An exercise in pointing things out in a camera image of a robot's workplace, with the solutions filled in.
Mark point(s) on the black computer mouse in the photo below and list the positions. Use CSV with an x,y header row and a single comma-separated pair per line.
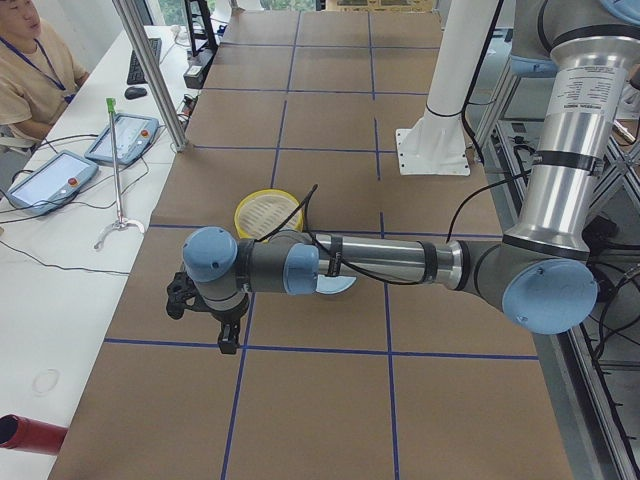
x,y
135,92

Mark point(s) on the far teach pendant tablet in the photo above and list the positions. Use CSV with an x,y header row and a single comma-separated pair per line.
x,y
134,134

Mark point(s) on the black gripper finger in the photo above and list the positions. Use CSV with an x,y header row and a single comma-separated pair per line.
x,y
228,339

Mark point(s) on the seated person beige shirt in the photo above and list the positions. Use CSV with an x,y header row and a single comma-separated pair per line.
x,y
39,75

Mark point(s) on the teach pendant tablet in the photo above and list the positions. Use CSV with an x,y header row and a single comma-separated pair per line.
x,y
53,184
134,134

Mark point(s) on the aluminium frame post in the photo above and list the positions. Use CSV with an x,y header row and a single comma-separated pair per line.
x,y
135,30

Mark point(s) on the red cylinder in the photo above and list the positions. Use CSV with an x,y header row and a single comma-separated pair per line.
x,y
29,435

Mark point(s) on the near teach pendant tablet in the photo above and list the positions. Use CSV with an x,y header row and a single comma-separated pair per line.
x,y
53,184

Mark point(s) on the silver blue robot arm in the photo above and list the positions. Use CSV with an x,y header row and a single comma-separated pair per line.
x,y
537,274

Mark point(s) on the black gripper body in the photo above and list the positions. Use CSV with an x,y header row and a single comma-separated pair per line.
x,y
226,316

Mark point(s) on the light blue plate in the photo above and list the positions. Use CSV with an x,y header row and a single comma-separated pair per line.
x,y
327,285

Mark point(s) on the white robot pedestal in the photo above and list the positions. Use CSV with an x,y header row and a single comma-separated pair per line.
x,y
435,145

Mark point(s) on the yellow bamboo steamer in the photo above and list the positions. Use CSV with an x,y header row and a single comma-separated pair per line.
x,y
265,212

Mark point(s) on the black box device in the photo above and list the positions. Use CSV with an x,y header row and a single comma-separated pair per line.
x,y
198,68

